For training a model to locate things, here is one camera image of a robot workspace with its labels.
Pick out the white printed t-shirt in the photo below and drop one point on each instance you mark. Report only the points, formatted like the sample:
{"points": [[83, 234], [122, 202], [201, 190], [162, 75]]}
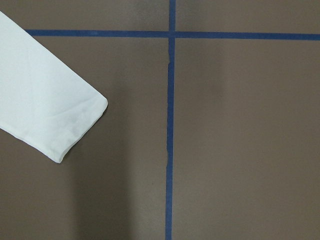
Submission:
{"points": [[43, 102]]}

